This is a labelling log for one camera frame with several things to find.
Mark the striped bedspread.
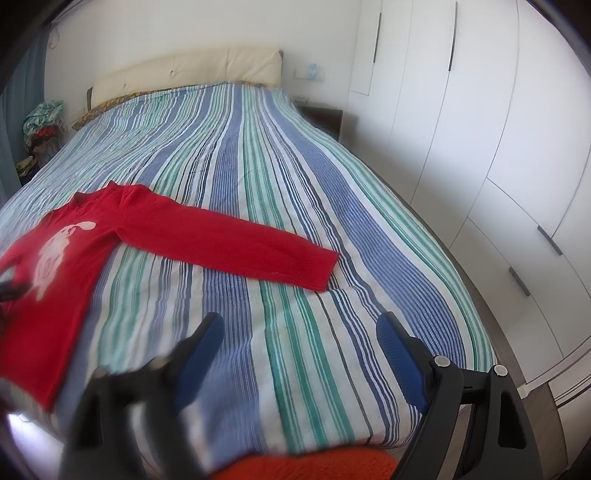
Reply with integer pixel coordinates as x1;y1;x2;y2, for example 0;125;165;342
0;82;498;467

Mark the dark wooden nightstand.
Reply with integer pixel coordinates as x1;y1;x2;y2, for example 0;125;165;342
298;105;344;141

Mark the wall socket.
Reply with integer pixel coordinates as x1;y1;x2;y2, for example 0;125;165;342
294;62;324;81

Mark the white wardrobe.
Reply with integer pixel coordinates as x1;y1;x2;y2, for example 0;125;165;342
344;0;591;407

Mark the orange knit cloth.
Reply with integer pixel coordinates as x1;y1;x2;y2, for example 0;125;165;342
210;444;403;480

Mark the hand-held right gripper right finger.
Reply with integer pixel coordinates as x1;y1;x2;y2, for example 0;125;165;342
376;312;542;480

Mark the pile of mixed clothes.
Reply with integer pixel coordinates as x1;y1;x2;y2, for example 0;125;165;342
16;99;68;178

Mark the red towel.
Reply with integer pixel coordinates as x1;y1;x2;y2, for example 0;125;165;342
0;181;340;412

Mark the cream padded headboard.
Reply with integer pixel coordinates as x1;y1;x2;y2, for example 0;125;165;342
86;46;284;110

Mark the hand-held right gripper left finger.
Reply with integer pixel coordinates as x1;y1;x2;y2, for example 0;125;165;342
60;312;227;480

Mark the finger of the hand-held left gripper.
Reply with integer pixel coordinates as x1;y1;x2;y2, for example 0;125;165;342
0;271;34;303

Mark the blue-grey curtain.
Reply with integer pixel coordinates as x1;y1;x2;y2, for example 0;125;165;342
0;34;49;204

